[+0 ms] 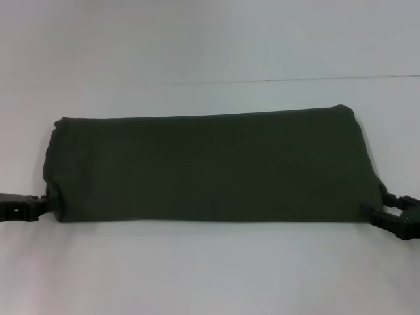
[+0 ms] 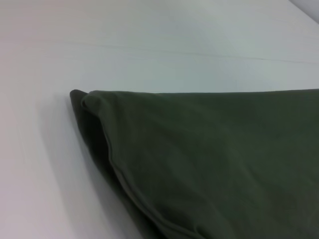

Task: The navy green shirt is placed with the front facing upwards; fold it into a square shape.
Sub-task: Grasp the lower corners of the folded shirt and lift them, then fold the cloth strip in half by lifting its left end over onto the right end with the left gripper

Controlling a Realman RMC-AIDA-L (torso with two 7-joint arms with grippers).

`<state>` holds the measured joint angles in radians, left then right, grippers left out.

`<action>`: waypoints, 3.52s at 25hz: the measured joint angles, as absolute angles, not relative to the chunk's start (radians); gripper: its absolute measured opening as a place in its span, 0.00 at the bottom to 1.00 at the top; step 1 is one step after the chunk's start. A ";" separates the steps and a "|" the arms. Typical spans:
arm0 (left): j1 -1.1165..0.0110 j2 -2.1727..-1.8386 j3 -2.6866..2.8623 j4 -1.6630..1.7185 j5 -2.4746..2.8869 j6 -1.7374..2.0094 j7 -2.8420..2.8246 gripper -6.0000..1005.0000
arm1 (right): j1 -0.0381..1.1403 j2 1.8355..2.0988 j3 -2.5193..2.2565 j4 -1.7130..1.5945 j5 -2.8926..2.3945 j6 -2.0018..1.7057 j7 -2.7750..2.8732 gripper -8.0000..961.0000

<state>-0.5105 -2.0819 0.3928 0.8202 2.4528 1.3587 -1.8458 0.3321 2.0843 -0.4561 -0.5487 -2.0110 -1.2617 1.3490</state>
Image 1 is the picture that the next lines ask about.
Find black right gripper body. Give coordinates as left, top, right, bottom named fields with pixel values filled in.
left=395, top=196, right=420, bottom=242

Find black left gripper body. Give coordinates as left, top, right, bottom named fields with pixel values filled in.
left=0, top=192, right=35, bottom=224

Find dark green t-shirt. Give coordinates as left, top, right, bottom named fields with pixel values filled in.
left=44, top=104, right=389, bottom=224

